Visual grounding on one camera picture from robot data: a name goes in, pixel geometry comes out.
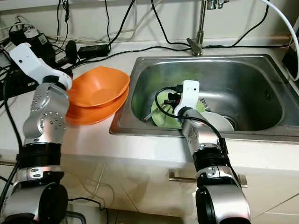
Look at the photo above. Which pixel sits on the stainless steel sink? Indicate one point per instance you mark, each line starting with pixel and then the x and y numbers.
pixel 247 84

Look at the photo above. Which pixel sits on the green plate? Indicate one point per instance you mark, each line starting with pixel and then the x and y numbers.
pixel 163 122

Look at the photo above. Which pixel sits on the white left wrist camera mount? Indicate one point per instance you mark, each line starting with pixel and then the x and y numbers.
pixel 32 60

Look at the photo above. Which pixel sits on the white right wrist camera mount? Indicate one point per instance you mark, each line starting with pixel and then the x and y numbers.
pixel 189 91

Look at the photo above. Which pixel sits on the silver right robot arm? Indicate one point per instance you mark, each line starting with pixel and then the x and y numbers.
pixel 203 140

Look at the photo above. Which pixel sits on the black charger box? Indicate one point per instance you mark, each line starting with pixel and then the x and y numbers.
pixel 28 37

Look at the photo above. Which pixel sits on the gold fork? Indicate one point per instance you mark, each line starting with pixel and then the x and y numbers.
pixel 204 101

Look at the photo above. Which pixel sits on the white kitchen cabinet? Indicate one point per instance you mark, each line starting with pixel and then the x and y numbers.
pixel 131 186

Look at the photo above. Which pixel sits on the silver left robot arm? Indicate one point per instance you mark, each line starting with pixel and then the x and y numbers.
pixel 49 121

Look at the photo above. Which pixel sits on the orange plate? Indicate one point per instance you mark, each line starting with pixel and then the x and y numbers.
pixel 93 116

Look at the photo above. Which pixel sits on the gold spoon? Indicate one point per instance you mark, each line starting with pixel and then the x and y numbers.
pixel 150 116

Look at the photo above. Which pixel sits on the silver faucet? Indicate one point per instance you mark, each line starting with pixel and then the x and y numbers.
pixel 201 25

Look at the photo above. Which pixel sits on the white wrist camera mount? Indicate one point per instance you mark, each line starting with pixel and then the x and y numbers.
pixel 189 91
pixel 32 60

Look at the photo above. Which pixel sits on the black power adapter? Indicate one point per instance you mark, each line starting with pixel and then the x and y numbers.
pixel 93 50

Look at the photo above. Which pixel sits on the black power strip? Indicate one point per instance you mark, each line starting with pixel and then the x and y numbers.
pixel 14 86

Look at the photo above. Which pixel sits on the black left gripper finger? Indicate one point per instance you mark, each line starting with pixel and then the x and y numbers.
pixel 72 49

